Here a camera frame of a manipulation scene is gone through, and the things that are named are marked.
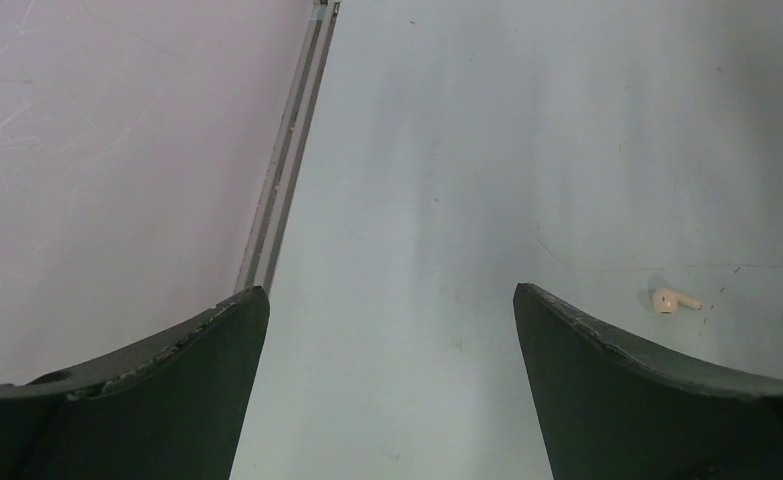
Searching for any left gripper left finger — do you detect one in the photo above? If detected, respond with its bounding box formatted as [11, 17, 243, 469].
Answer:
[0, 286, 270, 479]

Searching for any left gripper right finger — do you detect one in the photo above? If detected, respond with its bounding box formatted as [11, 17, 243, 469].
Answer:
[513, 283, 783, 479]

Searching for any white earbud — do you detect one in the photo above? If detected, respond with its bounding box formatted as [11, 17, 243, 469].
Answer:
[651, 288, 703, 314]

